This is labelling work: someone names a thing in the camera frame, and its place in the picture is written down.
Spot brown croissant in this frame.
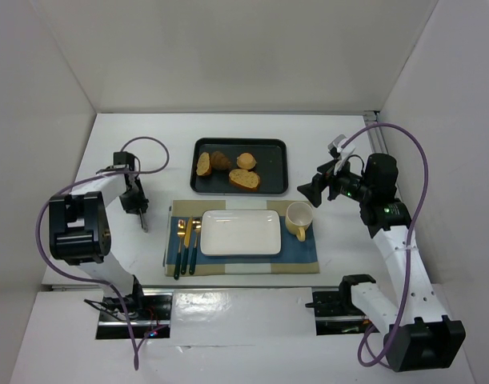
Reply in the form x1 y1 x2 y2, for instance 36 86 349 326
210 151 232 171

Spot metal kitchen tongs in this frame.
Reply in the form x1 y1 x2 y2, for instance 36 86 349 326
138 210 148 233

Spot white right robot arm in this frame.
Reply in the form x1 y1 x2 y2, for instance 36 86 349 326
297 154 466 372

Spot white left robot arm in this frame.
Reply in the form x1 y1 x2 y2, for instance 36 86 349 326
48 150 149 315

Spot seeded bread slice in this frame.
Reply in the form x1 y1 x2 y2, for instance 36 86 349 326
228 169 261 191

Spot small bread slice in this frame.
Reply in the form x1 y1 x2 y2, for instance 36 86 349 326
196 152 212 177

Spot yellow white mug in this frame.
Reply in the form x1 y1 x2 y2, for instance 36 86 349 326
285 202 313 242

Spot black baking tray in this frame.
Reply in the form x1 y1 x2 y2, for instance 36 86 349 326
190 138 288 195

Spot round yellow bun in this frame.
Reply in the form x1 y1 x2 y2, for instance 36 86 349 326
236 153 257 170

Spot white rectangular plate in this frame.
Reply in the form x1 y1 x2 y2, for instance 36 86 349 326
200 210 282 257

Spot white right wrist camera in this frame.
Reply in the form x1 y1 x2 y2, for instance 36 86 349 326
327 134 355 174

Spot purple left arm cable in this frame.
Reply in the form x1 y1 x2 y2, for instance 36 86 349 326
35 136 170 371

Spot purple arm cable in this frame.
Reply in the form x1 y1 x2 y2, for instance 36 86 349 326
339 122 430 367
35 136 170 371

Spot aluminium frame rail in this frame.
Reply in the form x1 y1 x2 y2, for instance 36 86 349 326
363 110 388 154

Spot gold fork green handle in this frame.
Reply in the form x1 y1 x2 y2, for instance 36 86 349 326
174 218 186 280

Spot gold knife green handle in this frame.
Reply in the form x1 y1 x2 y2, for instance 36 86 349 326
180 217 194 274

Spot gold spoon green handle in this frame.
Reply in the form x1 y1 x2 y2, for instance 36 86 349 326
189 218 202 275

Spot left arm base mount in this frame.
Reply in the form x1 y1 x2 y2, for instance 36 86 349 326
83 291 173 340

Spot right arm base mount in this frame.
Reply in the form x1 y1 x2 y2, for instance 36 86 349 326
305 287 371 336

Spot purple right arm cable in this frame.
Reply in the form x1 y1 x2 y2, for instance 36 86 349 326
339 122 430 367

